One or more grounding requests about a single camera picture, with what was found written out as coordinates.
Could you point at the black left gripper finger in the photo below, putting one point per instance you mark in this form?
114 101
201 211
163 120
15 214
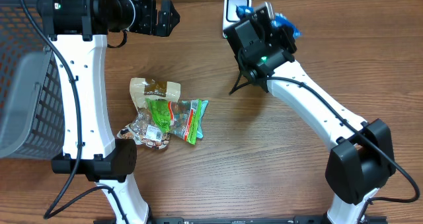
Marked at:
165 29
168 13

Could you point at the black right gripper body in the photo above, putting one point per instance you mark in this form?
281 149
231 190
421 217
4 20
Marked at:
280 33

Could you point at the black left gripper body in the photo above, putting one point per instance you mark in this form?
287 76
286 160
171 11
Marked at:
145 16

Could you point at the blue snack packet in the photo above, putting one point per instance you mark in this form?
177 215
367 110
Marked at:
279 21

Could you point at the teal snack packet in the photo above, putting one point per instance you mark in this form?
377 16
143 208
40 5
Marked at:
204 106

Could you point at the green candy packet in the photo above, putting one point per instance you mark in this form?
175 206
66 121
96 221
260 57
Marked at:
178 118

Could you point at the beige nut snack bag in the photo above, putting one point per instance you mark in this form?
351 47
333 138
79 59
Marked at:
143 130

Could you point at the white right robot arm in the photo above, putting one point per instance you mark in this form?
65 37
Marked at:
361 158

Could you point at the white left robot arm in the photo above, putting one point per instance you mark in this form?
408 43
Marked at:
76 31

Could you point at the white barcode scanner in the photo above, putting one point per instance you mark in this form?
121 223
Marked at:
229 12

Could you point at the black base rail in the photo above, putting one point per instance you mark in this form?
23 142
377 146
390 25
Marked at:
314 219

